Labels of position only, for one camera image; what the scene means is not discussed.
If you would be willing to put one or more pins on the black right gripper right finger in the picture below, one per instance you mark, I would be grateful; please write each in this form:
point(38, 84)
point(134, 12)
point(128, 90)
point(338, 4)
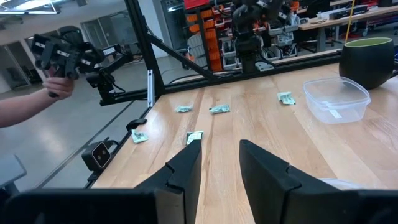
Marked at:
point(273, 193)

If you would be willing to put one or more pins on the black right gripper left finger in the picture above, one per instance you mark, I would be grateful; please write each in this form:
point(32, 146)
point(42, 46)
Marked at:
point(180, 186)

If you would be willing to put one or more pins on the small pale green packet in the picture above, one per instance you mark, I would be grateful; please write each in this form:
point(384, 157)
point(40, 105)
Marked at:
point(286, 98)
point(139, 136)
point(183, 108)
point(219, 108)
point(194, 136)

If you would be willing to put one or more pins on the person's forearm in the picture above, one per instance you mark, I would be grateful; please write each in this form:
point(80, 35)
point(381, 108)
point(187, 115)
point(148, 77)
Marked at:
point(18, 110)

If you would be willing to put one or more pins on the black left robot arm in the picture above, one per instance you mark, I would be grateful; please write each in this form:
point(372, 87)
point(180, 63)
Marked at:
point(247, 43)

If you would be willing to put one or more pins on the orange storage bin shelf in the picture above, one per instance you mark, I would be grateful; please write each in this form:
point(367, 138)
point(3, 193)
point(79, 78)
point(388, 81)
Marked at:
point(211, 46)

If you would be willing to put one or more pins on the clear rectangular plastic container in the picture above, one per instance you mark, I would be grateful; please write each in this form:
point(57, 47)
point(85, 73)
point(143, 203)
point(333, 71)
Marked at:
point(329, 93)

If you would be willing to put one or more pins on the person's hand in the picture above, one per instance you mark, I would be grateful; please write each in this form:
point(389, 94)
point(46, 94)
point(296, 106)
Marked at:
point(59, 87)

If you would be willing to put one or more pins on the green cup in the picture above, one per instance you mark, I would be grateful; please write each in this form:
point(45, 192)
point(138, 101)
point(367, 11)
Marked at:
point(367, 65)

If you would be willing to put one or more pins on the red storage box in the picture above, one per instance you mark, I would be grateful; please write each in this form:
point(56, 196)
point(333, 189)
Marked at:
point(196, 3)

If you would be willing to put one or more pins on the wooden workbench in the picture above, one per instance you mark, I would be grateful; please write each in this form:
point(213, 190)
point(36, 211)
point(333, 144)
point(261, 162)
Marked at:
point(342, 21)

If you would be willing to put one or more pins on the black frame clamp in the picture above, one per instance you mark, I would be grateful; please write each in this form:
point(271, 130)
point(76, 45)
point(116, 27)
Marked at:
point(135, 124)

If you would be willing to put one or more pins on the black table-level camera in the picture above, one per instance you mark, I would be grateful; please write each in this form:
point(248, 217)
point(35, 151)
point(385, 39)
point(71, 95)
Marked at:
point(98, 155)

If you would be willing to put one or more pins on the silver frame bracket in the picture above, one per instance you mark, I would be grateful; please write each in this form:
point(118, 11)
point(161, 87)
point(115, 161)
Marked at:
point(150, 88)

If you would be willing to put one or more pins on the black aluminium table frame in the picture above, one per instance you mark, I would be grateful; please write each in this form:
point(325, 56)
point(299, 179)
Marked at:
point(144, 46)

